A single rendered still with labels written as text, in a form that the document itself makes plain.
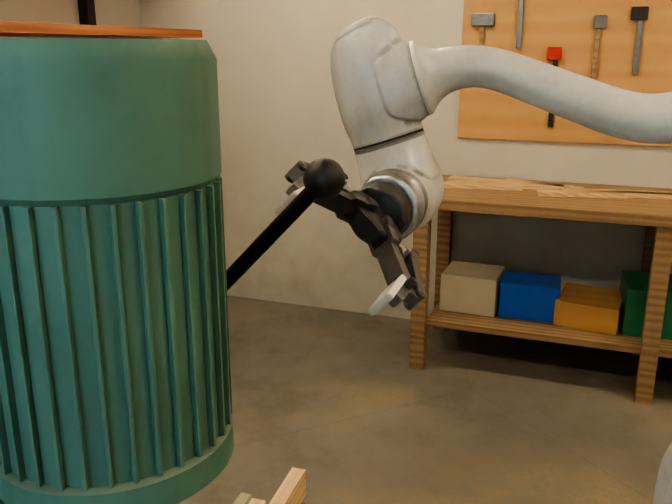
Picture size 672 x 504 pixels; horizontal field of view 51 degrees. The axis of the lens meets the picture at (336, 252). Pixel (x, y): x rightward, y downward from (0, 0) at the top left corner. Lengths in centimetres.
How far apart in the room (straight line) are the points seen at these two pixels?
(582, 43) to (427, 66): 277
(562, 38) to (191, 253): 332
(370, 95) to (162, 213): 55
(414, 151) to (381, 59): 13
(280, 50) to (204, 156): 363
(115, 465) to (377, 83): 62
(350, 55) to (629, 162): 290
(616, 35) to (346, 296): 198
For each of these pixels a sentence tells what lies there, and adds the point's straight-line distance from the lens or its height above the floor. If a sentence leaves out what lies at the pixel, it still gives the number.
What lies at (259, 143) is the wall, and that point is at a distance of 419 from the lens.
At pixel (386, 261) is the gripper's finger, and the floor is 127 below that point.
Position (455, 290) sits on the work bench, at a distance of 351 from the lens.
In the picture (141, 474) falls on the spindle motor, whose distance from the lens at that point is 51.
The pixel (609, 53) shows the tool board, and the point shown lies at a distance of 370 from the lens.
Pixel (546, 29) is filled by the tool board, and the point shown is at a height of 158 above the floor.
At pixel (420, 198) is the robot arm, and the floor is 132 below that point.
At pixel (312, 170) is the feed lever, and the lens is 58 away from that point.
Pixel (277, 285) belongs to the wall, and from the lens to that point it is 434.
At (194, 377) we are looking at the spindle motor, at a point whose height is 129.
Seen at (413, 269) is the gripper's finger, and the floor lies 126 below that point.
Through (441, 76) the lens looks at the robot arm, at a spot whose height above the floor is 146.
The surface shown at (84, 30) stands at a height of 157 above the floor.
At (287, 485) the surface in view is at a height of 94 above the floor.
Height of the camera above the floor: 150
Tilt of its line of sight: 16 degrees down
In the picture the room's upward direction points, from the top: straight up
